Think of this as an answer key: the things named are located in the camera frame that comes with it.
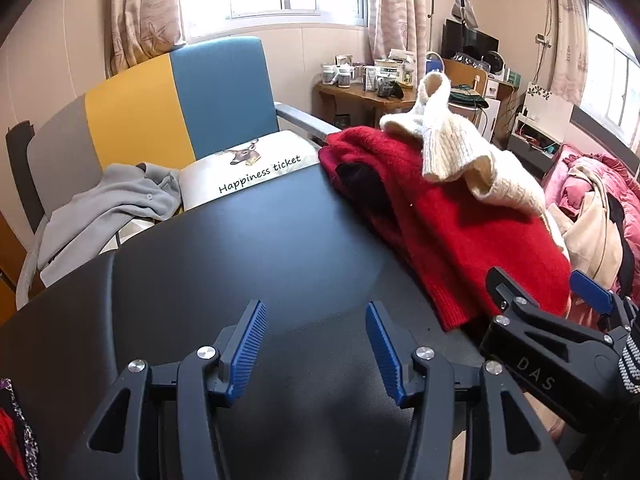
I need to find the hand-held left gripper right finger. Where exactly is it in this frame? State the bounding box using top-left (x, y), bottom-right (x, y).
top-left (365, 301), bottom-right (571, 480)

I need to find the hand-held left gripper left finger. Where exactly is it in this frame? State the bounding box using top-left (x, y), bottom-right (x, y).
top-left (75, 299), bottom-right (268, 480)

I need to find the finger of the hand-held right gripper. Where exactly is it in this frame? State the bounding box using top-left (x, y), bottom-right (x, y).
top-left (486, 267), bottom-right (541, 319)
top-left (570, 270), bottom-right (640, 333)

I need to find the red knit sweater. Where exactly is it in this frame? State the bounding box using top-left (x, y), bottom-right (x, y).
top-left (318, 126), bottom-right (572, 332)

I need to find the cream knit sweater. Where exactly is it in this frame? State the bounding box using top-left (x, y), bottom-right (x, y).
top-left (380, 71), bottom-right (571, 261)

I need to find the beige garment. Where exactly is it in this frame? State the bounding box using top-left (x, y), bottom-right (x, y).
top-left (550, 165), bottom-right (623, 286)

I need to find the white leaf print paper bag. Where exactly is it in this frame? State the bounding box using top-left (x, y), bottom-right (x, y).
top-left (525, 82), bottom-right (573, 131)

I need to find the dark green cloth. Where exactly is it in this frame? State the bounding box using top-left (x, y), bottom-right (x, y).
top-left (450, 87), bottom-right (489, 109)

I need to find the grey garment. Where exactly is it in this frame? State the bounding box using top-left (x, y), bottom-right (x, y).
top-left (39, 162), bottom-right (183, 286)

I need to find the side window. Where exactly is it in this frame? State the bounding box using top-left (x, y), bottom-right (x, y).
top-left (580, 0), bottom-right (640, 146)

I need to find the wooden desk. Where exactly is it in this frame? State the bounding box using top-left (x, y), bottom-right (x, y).
top-left (314, 80), bottom-right (418, 128)

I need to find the person's red patterned garment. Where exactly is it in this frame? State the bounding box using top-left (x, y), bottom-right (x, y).
top-left (0, 377), bottom-right (40, 480)

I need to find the black monitor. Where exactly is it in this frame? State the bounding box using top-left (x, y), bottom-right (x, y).
top-left (441, 19), bottom-right (500, 61)

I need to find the wooden wardrobe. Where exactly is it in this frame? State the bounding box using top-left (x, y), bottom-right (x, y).
top-left (0, 210), bottom-right (31, 306)

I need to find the beige patterned curtain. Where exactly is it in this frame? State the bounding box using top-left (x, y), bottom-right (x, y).
top-left (550, 0), bottom-right (591, 106)
top-left (107, 0), bottom-right (183, 78)
top-left (367, 0), bottom-right (436, 61)

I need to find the grey yellow blue armchair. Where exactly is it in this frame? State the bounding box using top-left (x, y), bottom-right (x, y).
top-left (5, 36), bottom-right (341, 311)

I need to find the hanging grey white bag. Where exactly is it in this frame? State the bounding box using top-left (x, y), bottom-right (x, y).
top-left (452, 0), bottom-right (479, 29)

